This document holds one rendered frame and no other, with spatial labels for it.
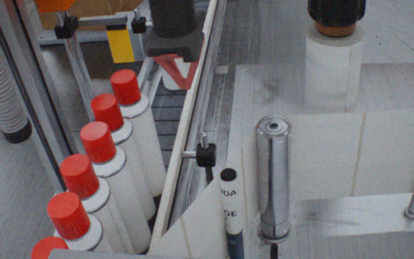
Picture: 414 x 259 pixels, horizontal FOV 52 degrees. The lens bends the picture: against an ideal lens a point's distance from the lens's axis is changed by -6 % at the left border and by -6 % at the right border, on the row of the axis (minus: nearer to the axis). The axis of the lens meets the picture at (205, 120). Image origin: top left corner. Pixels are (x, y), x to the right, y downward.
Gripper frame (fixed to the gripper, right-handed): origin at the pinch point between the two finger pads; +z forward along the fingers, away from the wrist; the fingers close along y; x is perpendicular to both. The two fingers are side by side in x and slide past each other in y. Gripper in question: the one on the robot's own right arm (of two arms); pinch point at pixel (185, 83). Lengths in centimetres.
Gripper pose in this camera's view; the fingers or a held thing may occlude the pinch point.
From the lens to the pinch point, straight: 65.3
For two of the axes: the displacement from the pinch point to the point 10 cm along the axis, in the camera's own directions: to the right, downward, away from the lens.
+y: 1.2, -6.4, 7.6
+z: 1.1, 7.7, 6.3
